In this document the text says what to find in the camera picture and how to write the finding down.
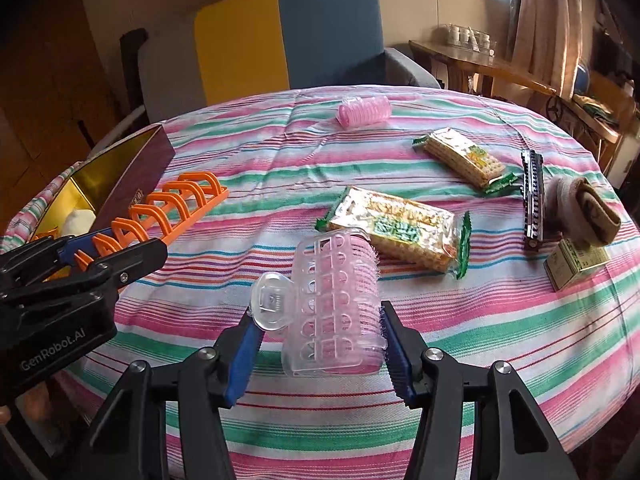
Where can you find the small green cardboard box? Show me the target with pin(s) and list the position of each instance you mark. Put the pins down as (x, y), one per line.
(575, 266)

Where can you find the beige brown sock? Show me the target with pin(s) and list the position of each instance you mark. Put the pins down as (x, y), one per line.
(575, 210)

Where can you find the blue yellow grey armchair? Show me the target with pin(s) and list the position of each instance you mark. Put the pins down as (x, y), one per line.
(330, 35)

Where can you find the wooden side table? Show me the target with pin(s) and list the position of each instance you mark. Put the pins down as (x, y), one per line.
(480, 67)

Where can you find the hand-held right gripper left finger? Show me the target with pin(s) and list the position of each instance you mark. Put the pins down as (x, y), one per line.
(245, 356)

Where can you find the orange plastic rack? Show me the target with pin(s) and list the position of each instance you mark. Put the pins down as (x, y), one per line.
(167, 200)

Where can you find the large cracker packet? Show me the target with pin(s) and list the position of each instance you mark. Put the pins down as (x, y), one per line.
(400, 225)

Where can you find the wooden sewing table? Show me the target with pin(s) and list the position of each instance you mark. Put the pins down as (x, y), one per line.
(600, 110)

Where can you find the beige patterned curtain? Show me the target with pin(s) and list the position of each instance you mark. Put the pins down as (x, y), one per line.
(545, 25)

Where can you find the small cracker packet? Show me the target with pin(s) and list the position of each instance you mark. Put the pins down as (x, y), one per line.
(465, 157)

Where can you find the small pink hair roller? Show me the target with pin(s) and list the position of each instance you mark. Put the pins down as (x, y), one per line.
(362, 110)

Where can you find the wooden cabinet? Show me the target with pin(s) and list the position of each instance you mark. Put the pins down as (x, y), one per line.
(45, 75)

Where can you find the gold tin box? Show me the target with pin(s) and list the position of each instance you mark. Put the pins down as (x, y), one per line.
(135, 170)

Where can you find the large pink hair roller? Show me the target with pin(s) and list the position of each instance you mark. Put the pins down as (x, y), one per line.
(330, 310)

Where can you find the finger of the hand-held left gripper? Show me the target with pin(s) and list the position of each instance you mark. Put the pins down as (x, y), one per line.
(135, 260)
(75, 251)

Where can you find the white tea set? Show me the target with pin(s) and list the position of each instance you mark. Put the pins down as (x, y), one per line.
(467, 39)

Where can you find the white sock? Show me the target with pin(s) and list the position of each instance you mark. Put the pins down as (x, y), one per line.
(77, 222)

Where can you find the black toy brick strip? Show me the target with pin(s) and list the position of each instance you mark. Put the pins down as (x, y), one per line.
(532, 200)

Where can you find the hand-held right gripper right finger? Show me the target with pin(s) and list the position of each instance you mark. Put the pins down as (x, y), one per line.
(397, 360)

